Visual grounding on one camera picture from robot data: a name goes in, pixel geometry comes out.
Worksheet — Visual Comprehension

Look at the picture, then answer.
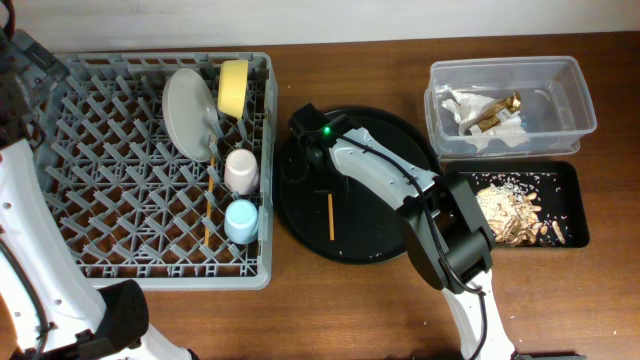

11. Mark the wooden chopstick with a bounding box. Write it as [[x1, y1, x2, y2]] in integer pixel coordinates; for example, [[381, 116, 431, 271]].
[[327, 193, 335, 241], [203, 135, 217, 248]]

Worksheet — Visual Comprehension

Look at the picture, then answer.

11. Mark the pink cup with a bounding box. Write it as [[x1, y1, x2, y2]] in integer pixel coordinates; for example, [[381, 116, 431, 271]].
[[224, 149, 259, 196]]

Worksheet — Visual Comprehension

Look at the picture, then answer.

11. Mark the blue cup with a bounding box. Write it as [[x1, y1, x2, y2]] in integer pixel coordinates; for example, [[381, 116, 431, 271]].
[[224, 199, 258, 245]]

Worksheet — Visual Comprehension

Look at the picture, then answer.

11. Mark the yellow bowl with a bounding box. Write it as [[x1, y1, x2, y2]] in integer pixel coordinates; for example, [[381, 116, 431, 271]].
[[218, 60, 249, 119]]

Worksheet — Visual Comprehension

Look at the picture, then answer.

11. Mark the white napkin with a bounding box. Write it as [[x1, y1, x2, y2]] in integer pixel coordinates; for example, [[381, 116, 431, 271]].
[[441, 89, 529, 153]]

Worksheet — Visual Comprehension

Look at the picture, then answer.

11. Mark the grey plate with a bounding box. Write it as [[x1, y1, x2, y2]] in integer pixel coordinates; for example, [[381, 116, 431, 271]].
[[162, 68, 218, 162]]

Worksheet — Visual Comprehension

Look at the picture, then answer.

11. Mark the gold snack wrapper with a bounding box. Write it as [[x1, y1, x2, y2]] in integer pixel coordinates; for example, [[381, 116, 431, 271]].
[[468, 91, 522, 134]]

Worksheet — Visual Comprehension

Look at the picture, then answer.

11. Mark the food scraps and rice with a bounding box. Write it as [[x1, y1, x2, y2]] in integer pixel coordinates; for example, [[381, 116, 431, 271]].
[[469, 172, 573, 247]]

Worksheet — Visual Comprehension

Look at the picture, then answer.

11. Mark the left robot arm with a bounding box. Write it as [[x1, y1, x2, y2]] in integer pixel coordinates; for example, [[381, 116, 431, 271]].
[[1, 1, 196, 359]]

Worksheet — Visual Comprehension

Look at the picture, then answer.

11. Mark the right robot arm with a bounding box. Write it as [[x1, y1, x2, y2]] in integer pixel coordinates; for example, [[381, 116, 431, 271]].
[[289, 104, 519, 359]]

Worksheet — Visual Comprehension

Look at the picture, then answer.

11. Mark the grey dishwasher rack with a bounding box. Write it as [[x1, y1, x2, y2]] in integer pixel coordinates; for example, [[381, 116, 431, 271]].
[[24, 52, 278, 291]]

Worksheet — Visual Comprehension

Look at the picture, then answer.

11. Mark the round black tray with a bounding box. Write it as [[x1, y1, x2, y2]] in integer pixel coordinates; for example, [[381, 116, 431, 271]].
[[273, 107, 440, 265]]

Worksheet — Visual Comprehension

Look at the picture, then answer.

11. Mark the clear plastic bin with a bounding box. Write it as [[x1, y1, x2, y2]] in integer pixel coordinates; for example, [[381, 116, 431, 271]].
[[424, 56, 597, 162]]

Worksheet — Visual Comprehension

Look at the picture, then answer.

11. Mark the black rectangular bin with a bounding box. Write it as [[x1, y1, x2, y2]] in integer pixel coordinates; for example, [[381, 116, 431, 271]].
[[447, 160, 590, 248]]

